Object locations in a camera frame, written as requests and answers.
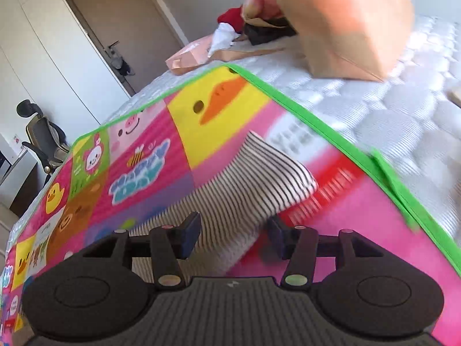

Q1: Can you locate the beige striped shirt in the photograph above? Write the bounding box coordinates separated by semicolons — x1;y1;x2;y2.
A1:
129;132;317;279

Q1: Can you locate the grey desk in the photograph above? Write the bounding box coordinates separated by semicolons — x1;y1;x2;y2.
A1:
1;150;46;217

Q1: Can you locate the brown paper bag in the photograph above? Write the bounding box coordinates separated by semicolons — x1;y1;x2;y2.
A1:
241;0;414;81

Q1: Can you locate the pink paper bag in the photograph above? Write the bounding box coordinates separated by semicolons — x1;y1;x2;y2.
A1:
164;32;237;77

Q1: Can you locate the white quilted mattress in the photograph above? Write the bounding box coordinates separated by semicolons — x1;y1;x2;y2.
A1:
6;14;461;238

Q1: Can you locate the red and white garment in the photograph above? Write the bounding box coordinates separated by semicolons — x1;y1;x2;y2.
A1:
208;5;244;58

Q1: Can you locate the colourful cartoon play mat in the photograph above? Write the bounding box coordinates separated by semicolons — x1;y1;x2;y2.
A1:
1;64;460;345

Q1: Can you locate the beige room door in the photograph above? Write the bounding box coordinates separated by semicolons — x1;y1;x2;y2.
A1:
67;0;181;93

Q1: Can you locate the white wardrobe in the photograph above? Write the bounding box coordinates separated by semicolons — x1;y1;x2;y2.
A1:
1;0;129;142

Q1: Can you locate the black office chair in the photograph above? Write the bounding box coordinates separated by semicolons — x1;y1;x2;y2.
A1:
16;99;69;176

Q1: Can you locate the dark garment pile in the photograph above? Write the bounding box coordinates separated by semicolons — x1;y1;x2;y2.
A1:
243;17;297;45

